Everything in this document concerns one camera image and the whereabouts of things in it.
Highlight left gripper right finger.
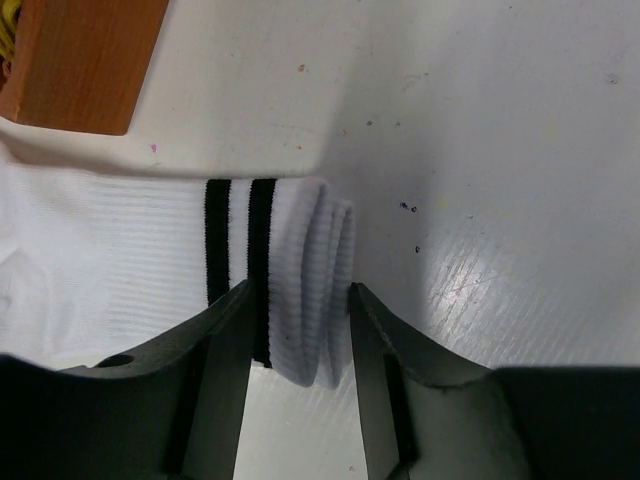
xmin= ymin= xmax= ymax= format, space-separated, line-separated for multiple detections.
xmin=349 ymin=283 xmax=639 ymax=479

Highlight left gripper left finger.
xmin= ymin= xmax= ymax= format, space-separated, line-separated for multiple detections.
xmin=1 ymin=282 xmax=253 ymax=479

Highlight white sock with black stripes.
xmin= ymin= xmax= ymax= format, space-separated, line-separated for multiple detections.
xmin=1 ymin=150 xmax=355 ymax=388

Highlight rolled yellow socks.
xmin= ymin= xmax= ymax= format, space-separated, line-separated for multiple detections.
xmin=0 ymin=0 xmax=22 ymax=78

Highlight orange compartment tray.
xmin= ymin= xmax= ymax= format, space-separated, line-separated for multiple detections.
xmin=1 ymin=0 xmax=168 ymax=136

